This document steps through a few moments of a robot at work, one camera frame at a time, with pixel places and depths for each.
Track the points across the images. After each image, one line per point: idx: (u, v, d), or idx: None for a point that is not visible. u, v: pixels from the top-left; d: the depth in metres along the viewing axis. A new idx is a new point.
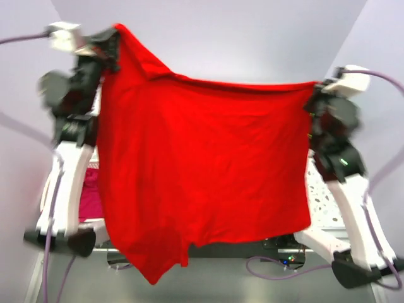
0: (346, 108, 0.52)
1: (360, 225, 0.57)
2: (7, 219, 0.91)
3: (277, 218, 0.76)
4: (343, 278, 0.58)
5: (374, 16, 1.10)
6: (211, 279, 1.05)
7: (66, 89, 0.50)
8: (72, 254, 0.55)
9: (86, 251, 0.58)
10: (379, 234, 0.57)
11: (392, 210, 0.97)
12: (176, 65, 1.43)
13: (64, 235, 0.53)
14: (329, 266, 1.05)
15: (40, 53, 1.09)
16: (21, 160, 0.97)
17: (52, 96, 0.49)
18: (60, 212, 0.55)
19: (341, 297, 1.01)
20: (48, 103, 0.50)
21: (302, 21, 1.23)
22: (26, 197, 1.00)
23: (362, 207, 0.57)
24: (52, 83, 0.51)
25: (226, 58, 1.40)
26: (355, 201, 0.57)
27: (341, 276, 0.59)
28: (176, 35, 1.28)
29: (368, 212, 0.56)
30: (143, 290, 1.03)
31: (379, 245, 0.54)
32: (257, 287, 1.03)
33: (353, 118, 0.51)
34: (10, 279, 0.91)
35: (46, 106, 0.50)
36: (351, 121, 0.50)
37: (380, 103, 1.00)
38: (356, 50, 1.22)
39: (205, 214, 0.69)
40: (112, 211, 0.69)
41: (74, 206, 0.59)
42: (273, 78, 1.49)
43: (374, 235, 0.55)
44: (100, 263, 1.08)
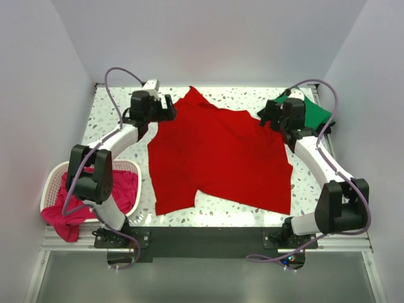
0: (293, 101, 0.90)
1: (316, 160, 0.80)
2: (5, 220, 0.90)
3: (261, 188, 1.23)
4: (325, 213, 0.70)
5: (374, 17, 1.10)
6: (214, 280, 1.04)
7: (142, 97, 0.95)
8: (95, 181, 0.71)
9: (101, 197, 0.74)
10: (326, 167, 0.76)
11: (393, 211, 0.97)
12: (176, 62, 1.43)
13: (103, 153, 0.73)
14: (330, 265, 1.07)
15: (40, 52, 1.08)
16: (19, 160, 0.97)
17: (133, 100, 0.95)
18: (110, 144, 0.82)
19: (342, 297, 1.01)
20: (135, 103, 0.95)
21: (302, 19, 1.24)
22: (24, 198, 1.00)
23: (317, 149, 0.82)
24: (137, 94, 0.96)
25: (225, 55, 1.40)
26: (312, 147, 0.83)
27: (324, 215, 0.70)
28: (173, 30, 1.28)
29: (322, 149, 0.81)
30: (142, 290, 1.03)
31: (334, 166, 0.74)
32: (259, 287, 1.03)
33: (297, 106, 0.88)
34: (10, 279, 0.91)
35: (133, 107, 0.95)
36: (295, 107, 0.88)
37: (387, 106, 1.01)
38: (355, 52, 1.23)
39: (217, 177, 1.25)
40: (163, 174, 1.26)
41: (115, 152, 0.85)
42: (273, 73, 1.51)
43: (329, 163, 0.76)
44: (98, 264, 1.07)
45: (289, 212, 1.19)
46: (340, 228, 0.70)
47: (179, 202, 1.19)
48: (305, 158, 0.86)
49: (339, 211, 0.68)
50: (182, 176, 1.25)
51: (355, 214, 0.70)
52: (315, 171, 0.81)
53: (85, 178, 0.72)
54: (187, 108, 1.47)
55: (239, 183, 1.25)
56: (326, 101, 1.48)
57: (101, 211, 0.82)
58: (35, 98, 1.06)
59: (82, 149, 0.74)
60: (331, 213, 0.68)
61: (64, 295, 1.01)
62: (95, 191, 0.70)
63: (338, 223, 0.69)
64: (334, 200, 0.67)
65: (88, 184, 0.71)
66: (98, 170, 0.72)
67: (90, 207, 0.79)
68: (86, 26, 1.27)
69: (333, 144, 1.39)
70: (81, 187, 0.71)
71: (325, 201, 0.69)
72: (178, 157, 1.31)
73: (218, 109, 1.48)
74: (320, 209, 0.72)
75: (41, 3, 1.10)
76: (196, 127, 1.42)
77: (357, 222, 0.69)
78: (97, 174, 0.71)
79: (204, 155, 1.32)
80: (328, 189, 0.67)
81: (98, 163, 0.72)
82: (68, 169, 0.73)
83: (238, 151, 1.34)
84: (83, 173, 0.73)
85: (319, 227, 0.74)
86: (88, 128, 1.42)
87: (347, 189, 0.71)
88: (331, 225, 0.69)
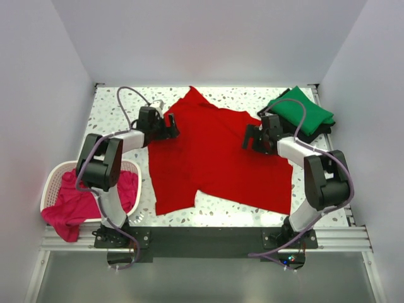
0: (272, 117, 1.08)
1: (295, 147, 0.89)
2: (7, 220, 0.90)
3: (261, 189, 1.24)
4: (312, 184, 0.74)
5: (374, 17, 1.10)
6: (214, 280, 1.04)
7: (151, 110, 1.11)
8: (106, 162, 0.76)
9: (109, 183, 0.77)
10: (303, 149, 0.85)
11: (392, 211, 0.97)
12: (175, 62, 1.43)
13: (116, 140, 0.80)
14: (331, 265, 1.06)
15: (40, 52, 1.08)
16: (20, 161, 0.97)
17: (141, 113, 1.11)
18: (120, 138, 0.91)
19: (341, 297, 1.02)
20: (142, 116, 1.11)
21: (301, 19, 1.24)
22: (25, 199, 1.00)
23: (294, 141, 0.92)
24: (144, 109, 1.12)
25: (225, 56, 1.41)
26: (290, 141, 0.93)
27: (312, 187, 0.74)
28: (172, 30, 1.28)
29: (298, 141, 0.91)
30: (142, 290, 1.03)
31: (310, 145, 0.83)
32: (259, 287, 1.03)
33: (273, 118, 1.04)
34: (10, 280, 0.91)
35: (141, 119, 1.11)
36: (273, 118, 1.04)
37: (387, 107, 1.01)
38: (355, 52, 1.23)
39: (216, 178, 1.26)
40: (163, 174, 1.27)
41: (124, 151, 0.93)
42: (272, 74, 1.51)
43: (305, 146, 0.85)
44: (98, 264, 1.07)
45: (289, 212, 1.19)
46: (331, 199, 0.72)
47: (179, 202, 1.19)
48: (290, 153, 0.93)
49: (324, 180, 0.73)
50: (183, 176, 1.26)
51: (341, 184, 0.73)
52: (299, 159, 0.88)
53: (94, 163, 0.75)
54: (186, 109, 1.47)
55: (238, 183, 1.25)
56: (326, 101, 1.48)
57: (105, 201, 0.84)
58: (35, 98, 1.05)
59: (96, 137, 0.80)
60: (316, 182, 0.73)
61: (64, 295, 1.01)
62: (103, 173, 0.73)
63: (326, 192, 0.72)
64: (316, 169, 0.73)
65: (97, 165, 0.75)
66: (110, 154, 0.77)
67: (96, 194, 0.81)
68: (86, 27, 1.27)
69: (333, 144, 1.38)
70: (90, 169, 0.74)
71: (309, 175, 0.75)
72: (178, 157, 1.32)
73: (218, 108, 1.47)
74: (308, 185, 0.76)
75: (41, 3, 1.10)
76: (197, 127, 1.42)
77: (344, 190, 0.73)
78: (108, 158, 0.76)
79: (203, 156, 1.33)
80: (309, 160, 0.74)
81: (111, 148, 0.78)
82: (81, 153, 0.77)
83: (238, 151, 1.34)
84: (93, 158, 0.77)
85: (314, 204, 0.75)
86: (88, 128, 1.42)
87: (327, 163, 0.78)
88: (320, 196, 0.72)
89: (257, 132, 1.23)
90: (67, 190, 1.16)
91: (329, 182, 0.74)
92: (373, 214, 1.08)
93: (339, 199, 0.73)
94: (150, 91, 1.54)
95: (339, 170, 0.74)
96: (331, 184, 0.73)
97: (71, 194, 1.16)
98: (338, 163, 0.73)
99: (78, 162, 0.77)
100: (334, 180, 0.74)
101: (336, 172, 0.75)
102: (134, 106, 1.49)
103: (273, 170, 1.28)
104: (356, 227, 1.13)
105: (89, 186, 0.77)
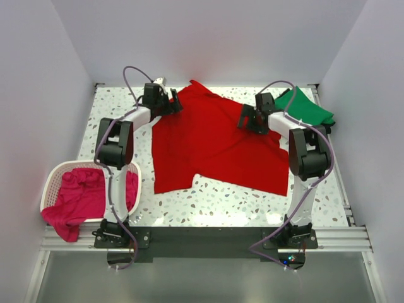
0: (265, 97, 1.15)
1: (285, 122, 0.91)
2: (7, 219, 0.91)
3: (260, 184, 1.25)
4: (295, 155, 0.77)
5: (374, 18, 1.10)
6: (213, 279, 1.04)
7: (154, 86, 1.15)
8: (122, 144, 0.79)
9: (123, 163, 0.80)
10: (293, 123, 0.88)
11: (392, 211, 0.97)
12: (175, 61, 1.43)
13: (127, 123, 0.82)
14: (331, 266, 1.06)
15: (40, 53, 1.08)
16: (21, 159, 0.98)
17: (146, 89, 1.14)
18: (130, 117, 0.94)
19: (341, 298, 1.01)
20: (148, 91, 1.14)
21: (301, 19, 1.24)
22: (25, 197, 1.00)
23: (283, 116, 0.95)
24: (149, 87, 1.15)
25: (225, 56, 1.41)
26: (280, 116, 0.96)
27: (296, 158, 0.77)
28: (172, 31, 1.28)
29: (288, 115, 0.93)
30: (142, 291, 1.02)
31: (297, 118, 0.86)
32: (258, 287, 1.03)
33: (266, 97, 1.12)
34: (11, 279, 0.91)
35: (146, 94, 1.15)
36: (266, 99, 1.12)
37: (387, 107, 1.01)
38: (355, 52, 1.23)
39: (216, 171, 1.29)
40: (164, 161, 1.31)
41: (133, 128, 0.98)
42: (272, 73, 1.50)
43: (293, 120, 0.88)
44: (98, 264, 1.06)
45: (284, 195, 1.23)
46: (310, 167, 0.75)
47: (178, 190, 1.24)
48: (279, 127, 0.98)
49: (305, 149, 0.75)
50: (183, 159, 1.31)
51: (320, 154, 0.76)
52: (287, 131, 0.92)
53: (111, 145, 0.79)
54: (191, 99, 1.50)
55: (237, 170, 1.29)
56: (326, 101, 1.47)
57: (115, 184, 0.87)
58: (35, 98, 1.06)
59: (108, 121, 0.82)
60: (298, 151, 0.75)
61: (64, 295, 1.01)
62: (121, 154, 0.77)
63: (307, 161, 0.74)
64: (299, 140, 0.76)
65: (113, 148, 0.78)
66: (124, 136, 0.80)
67: (108, 173, 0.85)
68: (86, 28, 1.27)
69: (333, 144, 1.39)
70: (108, 150, 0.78)
71: (293, 146, 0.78)
72: (180, 146, 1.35)
73: (222, 99, 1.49)
74: (292, 156, 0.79)
75: (41, 3, 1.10)
76: (200, 118, 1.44)
77: (324, 160, 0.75)
78: (123, 140, 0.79)
79: (204, 142, 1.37)
80: (293, 132, 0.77)
81: (124, 129, 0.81)
82: (98, 136, 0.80)
83: (240, 148, 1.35)
84: (109, 141, 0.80)
85: (297, 175, 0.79)
86: (88, 128, 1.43)
87: (310, 137, 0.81)
88: (301, 164, 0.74)
89: (252, 111, 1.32)
90: (67, 190, 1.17)
91: (309, 153, 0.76)
92: (373, 214, 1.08)
93: (319, 169, 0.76)
94: None
95: (319, 141, 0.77)
96: (311, 154, 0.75)
97: (71, 194, 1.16)
98: (318, 134, 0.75)
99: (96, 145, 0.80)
100: (314, 151, 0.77)
101: (317, 144, 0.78)
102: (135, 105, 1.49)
103: (271, 160, 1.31)
104: (358, 227, 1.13)
105: (105, 166, 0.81)
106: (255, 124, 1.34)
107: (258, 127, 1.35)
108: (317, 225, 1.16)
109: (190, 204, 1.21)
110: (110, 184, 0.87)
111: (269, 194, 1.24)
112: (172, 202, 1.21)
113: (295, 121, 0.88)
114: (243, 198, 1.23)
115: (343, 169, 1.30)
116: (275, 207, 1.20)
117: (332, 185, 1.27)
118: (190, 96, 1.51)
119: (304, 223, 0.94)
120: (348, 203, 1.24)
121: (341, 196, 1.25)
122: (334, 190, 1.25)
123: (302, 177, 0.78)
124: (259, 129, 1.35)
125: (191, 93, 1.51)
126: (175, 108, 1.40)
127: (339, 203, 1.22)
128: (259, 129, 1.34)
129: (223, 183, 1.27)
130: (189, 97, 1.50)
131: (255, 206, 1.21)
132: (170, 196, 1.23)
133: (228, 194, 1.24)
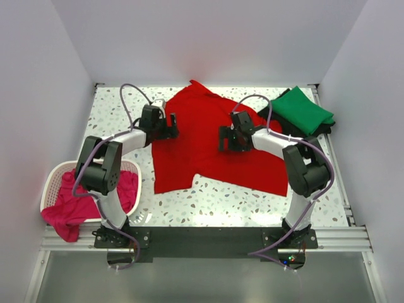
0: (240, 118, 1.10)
1: (271, 140, 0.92)
2: (7, 220, 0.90)
3: (259, 185, 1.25)
4: (294, 175, 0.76)
5: (373, 19, 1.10)
6: (213, 280, 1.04)
7: (154, 109, 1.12)
8: (106, 169, 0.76)
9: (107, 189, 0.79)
10: (278, 142, 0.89)
11: (392, 212, 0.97)
12: (175, 62, 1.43)
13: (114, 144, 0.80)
14: (331, 266, 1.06)
15: (40, 53, 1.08)
16: (21, 160, 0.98)
17: (144, 111, 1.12)
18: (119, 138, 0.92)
19: (341, 298, 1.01)
20: (146, 115, 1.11)
21: (300, 20, 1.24)
22: (25, 197, 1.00)
23: (267, 133, 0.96)
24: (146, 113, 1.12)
25: (225, 57, 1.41)
26: (264, 134, 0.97)
27: (296, 178, 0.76)
28: (172, 31, 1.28)
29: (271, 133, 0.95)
30: (142, 291, 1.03)
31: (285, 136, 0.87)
32: (258, 288, 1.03)
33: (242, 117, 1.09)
34: (11, 279, 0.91)
35: (144, 117, 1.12)
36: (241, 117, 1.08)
37: (387, 107, 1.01)
38: (355, 52, 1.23)
39: (216, 172, 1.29)
40: (164, 162, 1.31)
41: (124, 148, 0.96)
42: (272, 74, 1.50)
43: (278, 136, 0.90)
44: (98, 264, 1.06)
45: (284, 196, 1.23)
46: (314, 184, 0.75)
47: (178, 190, 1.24)
48: (265, 146, 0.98)
49: (304, 168, 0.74)
50: (183, 159, 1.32)
51: (320, 167, 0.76)
52: (274, 148, 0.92)
53: (93, 168, 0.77)
54: (192, 98, 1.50)
55: (237, 169, 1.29)
56: (326, 101, 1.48)
57: (105, 204, 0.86)
58: (35, 98, 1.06)
59: (95, 139, 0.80)
60: (298, 170, 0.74)
61: (64, 295, 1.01)
62: (101, 180, 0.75)
63: (308, 178, 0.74)
64: (295, 158, 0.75)
65: (99, 172, 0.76)
66: (110, 159, 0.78)
67: (95, 197, 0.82)
68: (86, 28, 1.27)
69: (333, 144, 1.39)
70: (91, 173, 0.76)
71: (290, 165, 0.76)
72: (180, 148, 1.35)
73: (223, 99, 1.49)
74: (291, 175, 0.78)
75: (41, 3, 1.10)
76: (200, 118, 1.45)
77: (325, 172, 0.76)
78: (107, 163, 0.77)
79: (204, 142, 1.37)
80: (287, 151, 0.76)
81: (110, 152, 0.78)
82: (79, 158, 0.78)
83: (236, 153, 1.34)
84: (91, 164, 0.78)
85: (298, 192, 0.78)
86: (88, 128, 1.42)
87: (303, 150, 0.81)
88: (304, 182, 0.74)
89: (230, 130, 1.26)
90: (67, 190, 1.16)
91: (309, 168, 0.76)
92: (373, 215, 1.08)
93: (322, 182, 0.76)
94: (150, 91, 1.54)
95: (316, 154, 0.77)
96: (311, 170, 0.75)
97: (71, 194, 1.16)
98: (314, 149, 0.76)
99: (77, 166, 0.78)
100: (313, 166, 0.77)
101: (314, 156, 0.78)
102: (134, 106, 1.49)
103: (269, 159, 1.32)
104: (358, 228, 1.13)
105: (88, 189, 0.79)
106: (235, 143, 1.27)
107: (240, 146, 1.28)
108: (317, 225, 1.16)
109: (190, 204, 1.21)
110: (100, 205, 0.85)
111: (269, 194, 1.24)
112: (172, 202, 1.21)
113: (279, 139, 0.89)
114: (243, 198, 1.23)
115: (343, 170, 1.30)
116: (275, 207, 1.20)
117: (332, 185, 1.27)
118: (190, 95, 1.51)
119: (304, 225, 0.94)
120: (348, 203, 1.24)
121: (341, 196, 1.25)
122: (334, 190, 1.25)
123: (306, 194, 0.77)
124: (241, 148, 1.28)
125: (192, 92, 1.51)
126: (172, 132, 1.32)
127: (339, 203, 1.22)
128: (241, 147, 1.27)
129: (223, 183, 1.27)
130: (190, 96, 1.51)
131: (255, 206, 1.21)
132: (170, 196, 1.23)
133: (228, 194, 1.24)
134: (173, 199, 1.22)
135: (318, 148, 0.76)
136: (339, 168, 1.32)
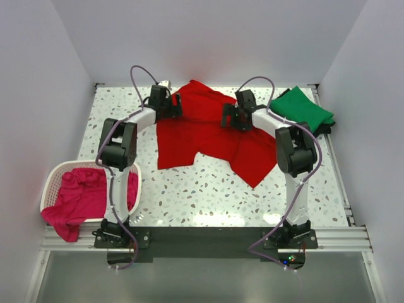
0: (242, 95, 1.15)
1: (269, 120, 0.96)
2: (7, 219, 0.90)
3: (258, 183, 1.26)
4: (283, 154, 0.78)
5: (374, 18, 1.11)
6: (213, 280, 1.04)
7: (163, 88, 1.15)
8: (125, 147, 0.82)
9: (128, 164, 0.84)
10: (276, 122, 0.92)
11: (391, 212, 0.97)
12: (175, 61, 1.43)
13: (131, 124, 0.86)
14: (331, 266, 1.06)
15: (40, 53, 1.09)
16: (21, 158, 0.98)
17: (153, 89, 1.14)
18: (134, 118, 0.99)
19: (341, 298, 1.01)
20: (154, 94, 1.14)
21: (300, 21, 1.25)
22: (25, 197, 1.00)
23: (267, 113, 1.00)
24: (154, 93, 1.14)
25: (225, 57, 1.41)
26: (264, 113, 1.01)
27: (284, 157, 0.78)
28: (172, 31, 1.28)
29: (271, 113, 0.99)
30: (142, 291, 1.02)
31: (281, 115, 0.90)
32: (258, 288, 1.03)
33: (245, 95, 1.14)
34: (10, 279, 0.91)
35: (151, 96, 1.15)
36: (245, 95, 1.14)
37: (386, 107, 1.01)
38: (355, 52, 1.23)
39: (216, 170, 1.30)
40: (165, 161, 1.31)
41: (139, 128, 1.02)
42: (272, 74, 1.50)
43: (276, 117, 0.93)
44: (98, 264, 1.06)
45: (252, 187, 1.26)
46: (298, 164, 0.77)
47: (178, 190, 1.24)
48: (263, 124, 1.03)
49: (292, 148, 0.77)
50: (183, 157, 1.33)
51: (306, 150, 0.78)
52: (271, 127, 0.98)
53: (113, 146, 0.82)
54: (193, 96, 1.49)
55: (234, 162, 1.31)
56: (326, 101, 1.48)
57: (117, 184, 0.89)
58: (36, 99, 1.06)
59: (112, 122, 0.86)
60: (285, 149, 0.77)
61: (64, 295, 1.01)
62: (123, 156, 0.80)
63: (294, 158, 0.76)
64: (286, 139, 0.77)
65: (118, 149, 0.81)
66: (127, 137, 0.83)
67: (110, 175, 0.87)
68: (86, 28, 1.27)
69: (333, 144, 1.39)
70: (112, 151, 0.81)
71: (279, 144, 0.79)
72: (181, 146, 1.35)
73: (224, 96, 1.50)
74: (279, 154, 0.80)
75: (41, 3, 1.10)
76: (201, 115, 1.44)
77: (311, 155, 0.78)
78: (125, 141, 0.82)
79: (206, 136, 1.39)
80: (279, 132, 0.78)
81: (127, 131, 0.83)
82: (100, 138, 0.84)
83: (235, 149, 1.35)
84: (111, 142, 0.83)
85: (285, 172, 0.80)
86: (89, 128, 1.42)
87: (295, 134, 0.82)
88: (289, 162, 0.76)
89: (233, 108, 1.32)
90: (67, 190, 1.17)
91: (296, 150, 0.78)
92: (373, 214, 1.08)
93: (307, 165, 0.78)
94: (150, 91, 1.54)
95: (305, 138, 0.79)
96: (298, 151, 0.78)
97: (71, 193, 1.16)
98: (303, 130, 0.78)
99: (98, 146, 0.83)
100: (300, 149, 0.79)
101: (302, 140, 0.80)
102: (134, 106, 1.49)
103: (267, 156, 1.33)
104: (358, 227, 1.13)
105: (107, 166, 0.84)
106: (238, 121, 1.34)
107: (241, 125, 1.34)
108: (317, 225, 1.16)
109: (191, 204, 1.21)
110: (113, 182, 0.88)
111: (269, 194, 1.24)
112: (172, 202, 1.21)
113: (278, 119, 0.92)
114: (243, 198, 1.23)
115: (343, 169, 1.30)
116: (275, 207, 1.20)
117: (332, 185, 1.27)
118: (191, 92, 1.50)
119: (302, 220, 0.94)
120: (348, 203, 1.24)
121: (341, 196, 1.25)
122: (335, 190, 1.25)
123: (292, 175, 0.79)
124: (242, 126, 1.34)
125: (192, 89, 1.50)
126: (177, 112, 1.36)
127: (340, 203, 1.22)
128: (243, 125, 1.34)
129: (223, 183, 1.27)
130: (190, 95, 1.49)
131: (255, 206, 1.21)
132: (170, 196, 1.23)
133: (228, 194, 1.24)
134: (173, 198, 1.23)
135: (308, 130, 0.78)
136: (339, 169, 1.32)
